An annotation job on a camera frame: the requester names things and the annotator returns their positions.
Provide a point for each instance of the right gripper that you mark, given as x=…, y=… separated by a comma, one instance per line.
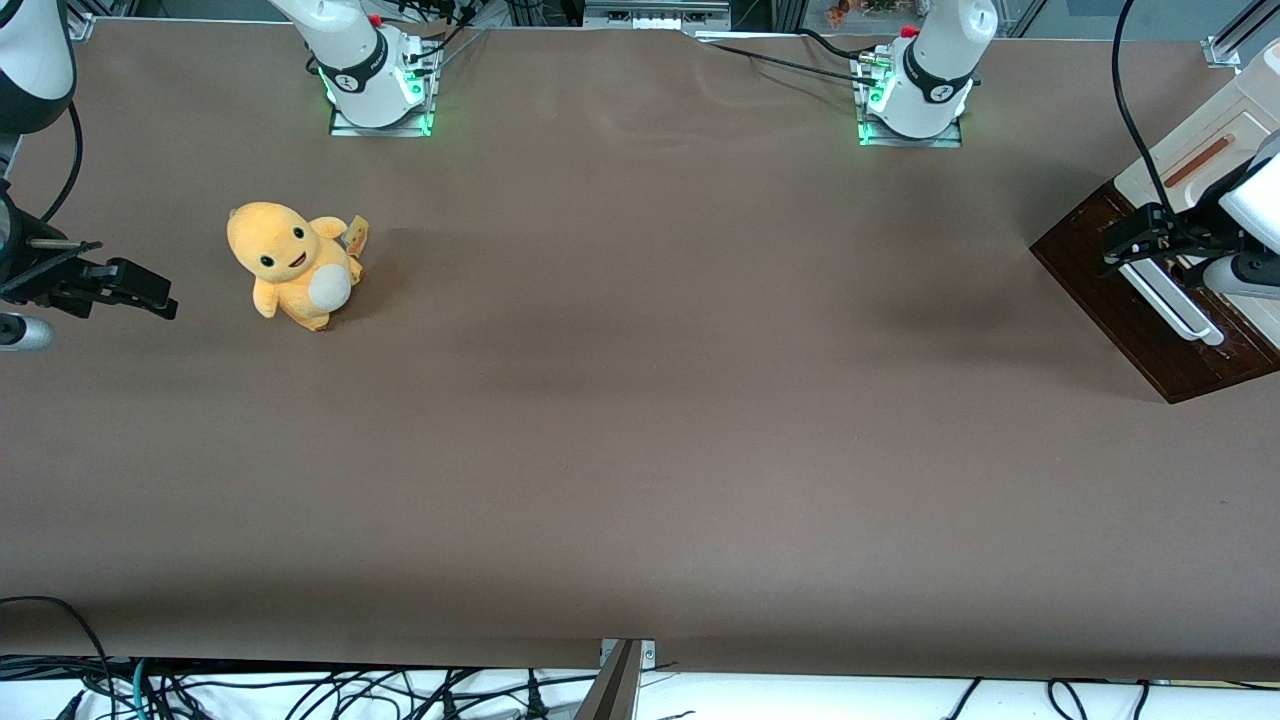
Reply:
x=32, y=275

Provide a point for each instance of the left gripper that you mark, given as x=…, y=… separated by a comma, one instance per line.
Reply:
x=1186, y=238

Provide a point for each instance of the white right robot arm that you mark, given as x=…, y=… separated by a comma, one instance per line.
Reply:
x=350, y=45

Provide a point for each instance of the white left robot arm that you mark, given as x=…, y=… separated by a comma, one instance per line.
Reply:
x=945, y=50

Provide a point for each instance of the dark brown wooden board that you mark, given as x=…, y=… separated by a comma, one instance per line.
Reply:
x=1150, y=350

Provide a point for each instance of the yellow plush toy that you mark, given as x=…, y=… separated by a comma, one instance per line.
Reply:
x=290, y=250

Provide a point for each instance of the brown table cover sheet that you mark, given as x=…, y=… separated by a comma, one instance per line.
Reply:
x=640, y=400

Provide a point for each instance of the silver electronics box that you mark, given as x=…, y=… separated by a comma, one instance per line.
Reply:
x=655, y=14

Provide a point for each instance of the aluminium profile beam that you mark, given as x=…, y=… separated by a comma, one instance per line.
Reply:
x=612, y=690

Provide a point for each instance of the aluminium frame profile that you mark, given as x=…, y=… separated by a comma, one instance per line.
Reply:
x=1240, y=35

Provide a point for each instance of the metal corner bracket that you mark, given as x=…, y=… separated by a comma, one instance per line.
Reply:
x=80, y=25

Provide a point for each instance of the small metal bracket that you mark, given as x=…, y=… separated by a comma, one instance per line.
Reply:
x=648, y=652

